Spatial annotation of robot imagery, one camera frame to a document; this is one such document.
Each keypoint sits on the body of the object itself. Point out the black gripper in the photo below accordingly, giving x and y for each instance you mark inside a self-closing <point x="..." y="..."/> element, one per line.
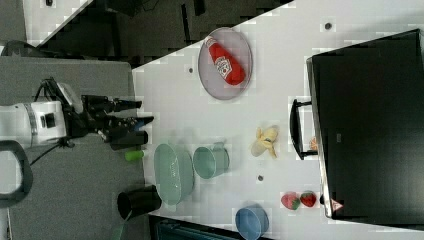
<point x="95" y="117"/>

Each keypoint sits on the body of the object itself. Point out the plush peeled banana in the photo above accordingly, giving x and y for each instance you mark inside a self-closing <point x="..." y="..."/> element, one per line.
<point x="264" y="141"/>

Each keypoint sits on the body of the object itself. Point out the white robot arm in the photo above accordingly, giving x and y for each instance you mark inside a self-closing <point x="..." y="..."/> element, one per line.
<point x="56" y="123"/>

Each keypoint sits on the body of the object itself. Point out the light green bowl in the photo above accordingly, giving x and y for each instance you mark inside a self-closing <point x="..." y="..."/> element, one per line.
<point x="174" y="174"/>

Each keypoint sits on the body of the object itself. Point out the black cup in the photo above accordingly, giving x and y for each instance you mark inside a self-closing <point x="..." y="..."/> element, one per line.
<point x="138" y="202"/>

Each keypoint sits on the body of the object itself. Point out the light green mug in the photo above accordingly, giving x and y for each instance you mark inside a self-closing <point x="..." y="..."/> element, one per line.
<point x="210" y="162"/>

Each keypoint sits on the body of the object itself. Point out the red plush ketchup bottle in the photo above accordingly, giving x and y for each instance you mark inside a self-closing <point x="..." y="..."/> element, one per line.
<point x="225" y="63"/>

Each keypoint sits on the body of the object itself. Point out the grey round plate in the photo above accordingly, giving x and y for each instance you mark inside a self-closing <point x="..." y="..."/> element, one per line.
<point x="213" y="83"/>

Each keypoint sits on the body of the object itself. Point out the blue cup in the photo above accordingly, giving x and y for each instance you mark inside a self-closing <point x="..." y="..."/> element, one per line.
<point x="251" y="222"/>

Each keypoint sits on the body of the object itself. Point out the pink plush strawberry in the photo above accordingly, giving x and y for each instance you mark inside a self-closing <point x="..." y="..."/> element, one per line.
<point x="290" y="200"/>

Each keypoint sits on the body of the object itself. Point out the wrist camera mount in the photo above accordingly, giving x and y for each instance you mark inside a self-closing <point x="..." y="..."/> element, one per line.
<point x="62" y="92"/>

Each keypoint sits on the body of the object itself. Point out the black oven door handle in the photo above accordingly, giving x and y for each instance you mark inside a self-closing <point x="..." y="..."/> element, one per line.
<point x="296" y="130"/>

